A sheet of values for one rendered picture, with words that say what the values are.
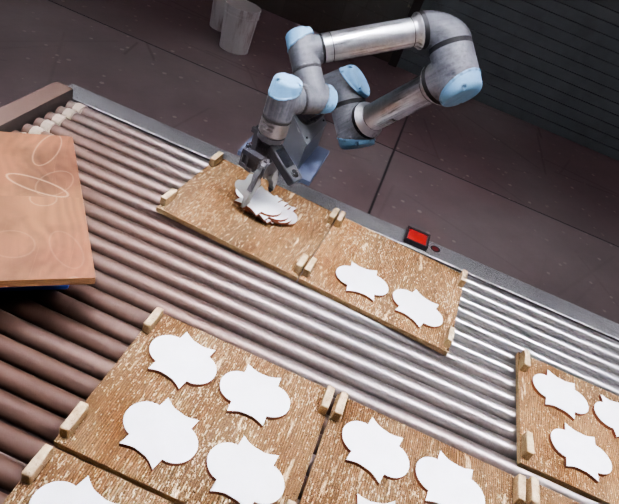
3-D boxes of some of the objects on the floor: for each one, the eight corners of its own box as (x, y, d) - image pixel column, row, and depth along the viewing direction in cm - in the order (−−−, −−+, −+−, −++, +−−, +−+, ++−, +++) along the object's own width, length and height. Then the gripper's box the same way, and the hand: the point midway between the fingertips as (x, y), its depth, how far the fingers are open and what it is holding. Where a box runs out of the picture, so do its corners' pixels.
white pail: (211, 46, 484) (220, 2, 462) (223, 37, 508) (232, -6, 486) (244, 59, 484) (255, 16, 462) (254, 49, 508) (265, 7, 486)
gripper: (276, 116, 157) (257, 177, 169) (235, 132, 143) (217, 198, 155) (301, 131, 155) (280, 192, 167) (262, 149, 141) (242, 215, 153)
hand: (258, 199), depth 160 cm, fingers open, 13 cm apart
